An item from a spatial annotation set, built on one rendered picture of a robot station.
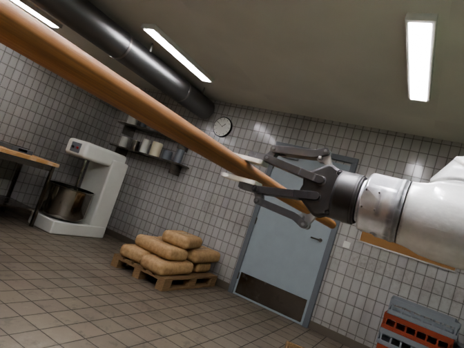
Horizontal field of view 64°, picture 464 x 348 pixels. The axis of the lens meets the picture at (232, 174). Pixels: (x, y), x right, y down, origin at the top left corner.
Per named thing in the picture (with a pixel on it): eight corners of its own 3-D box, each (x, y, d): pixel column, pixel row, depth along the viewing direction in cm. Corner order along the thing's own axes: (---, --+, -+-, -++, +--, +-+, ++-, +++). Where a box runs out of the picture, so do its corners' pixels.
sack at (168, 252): (187, 263, 437) (191, 250, 439) (166, 260, 408) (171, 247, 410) (152, 247, 473) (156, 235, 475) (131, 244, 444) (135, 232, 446)
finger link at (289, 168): (320, 186, 56) (325, 177, 56) (260, 158, 61) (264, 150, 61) (326, 190, 59) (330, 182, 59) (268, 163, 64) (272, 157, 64)
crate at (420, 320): (457, 340, 329) (461, 324, 330) (387, 312, 358) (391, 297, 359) (453, 333, 364) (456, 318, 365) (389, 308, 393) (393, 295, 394)
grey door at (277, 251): (306, 329, 438) (358, 157, 455) (226, 291, 492) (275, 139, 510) (308, 328, 446) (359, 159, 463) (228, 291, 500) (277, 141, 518)
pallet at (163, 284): (161, 291, 395) (165, 278, 396) (110, 264, 433) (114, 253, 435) (214, 286, 500) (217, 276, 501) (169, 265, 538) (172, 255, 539)
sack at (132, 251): (140, 265, 415) (144, 252, 417) (116, 254, 430) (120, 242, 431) (168, 264, 472) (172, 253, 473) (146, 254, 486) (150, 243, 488)
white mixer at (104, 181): (50, 235, 480) (85, 140, 490) (21, 220, 511) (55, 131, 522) (106, 240, 567) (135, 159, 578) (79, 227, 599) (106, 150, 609)
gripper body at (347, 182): (366, 168, 51) (304, 154, 56) (349, 226, 51) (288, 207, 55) (373, 179, 58) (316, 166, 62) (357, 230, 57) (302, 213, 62)
